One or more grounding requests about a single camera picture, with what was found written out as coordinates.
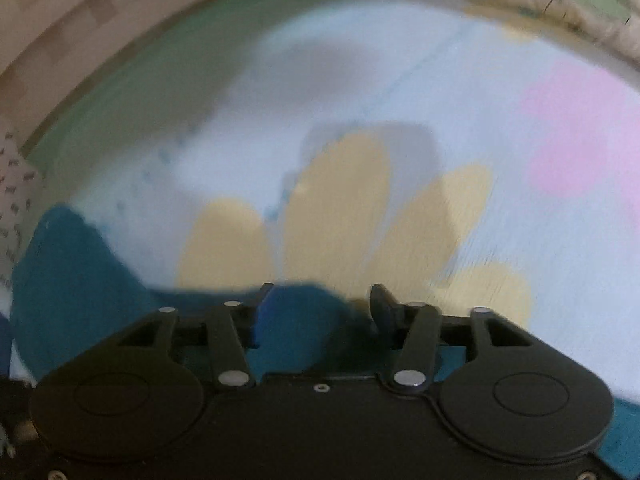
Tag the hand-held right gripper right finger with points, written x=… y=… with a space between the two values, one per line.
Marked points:
x=380 y=310

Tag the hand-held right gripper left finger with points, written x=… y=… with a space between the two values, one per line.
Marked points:
x=264 y=310

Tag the teal pants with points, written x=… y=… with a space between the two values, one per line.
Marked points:
x=75 y=285

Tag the floral printed blanket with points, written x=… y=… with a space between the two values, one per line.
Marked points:
x=350 y=85

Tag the white spotted cloth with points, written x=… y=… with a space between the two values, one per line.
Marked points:
x=15 y=185

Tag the wooden bed frame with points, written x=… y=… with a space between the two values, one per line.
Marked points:
x=75 y=25

